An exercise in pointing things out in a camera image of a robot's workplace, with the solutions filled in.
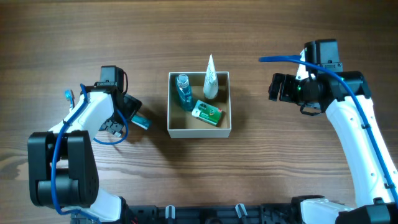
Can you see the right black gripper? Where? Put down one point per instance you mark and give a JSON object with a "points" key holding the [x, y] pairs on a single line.
{"points": [[278, 79]]}

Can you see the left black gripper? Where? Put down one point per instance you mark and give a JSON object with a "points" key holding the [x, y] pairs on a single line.
{"points": [[134, 104]]}

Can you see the small toothpaste tube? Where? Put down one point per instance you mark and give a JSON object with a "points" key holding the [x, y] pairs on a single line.
{"points": [[141, 121]]}

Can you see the blue white toothbrush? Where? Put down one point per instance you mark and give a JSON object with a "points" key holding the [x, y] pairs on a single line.
{"points": [[70, 97]]}

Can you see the blue mouthwash bottle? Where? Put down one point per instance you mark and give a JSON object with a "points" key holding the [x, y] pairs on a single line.
{"points": [[184, 91]]}

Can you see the white cone tube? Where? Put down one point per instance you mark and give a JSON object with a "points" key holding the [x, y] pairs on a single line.
{"points": [[210, 87]]}

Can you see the green white small box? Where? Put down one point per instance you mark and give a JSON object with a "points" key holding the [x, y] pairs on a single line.
{"points": [[207, 113]]}

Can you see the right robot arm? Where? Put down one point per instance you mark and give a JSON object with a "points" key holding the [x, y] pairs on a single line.
{"points": [[349, 108]]}

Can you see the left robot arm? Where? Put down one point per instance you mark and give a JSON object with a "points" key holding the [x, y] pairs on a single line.
{"points": [[62, 170]]}

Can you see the white cardboard box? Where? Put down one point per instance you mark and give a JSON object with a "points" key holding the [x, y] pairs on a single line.
{"points": [[181, 124]]}

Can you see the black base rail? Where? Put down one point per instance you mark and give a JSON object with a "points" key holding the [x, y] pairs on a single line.
{"points": [[280, 213]]}

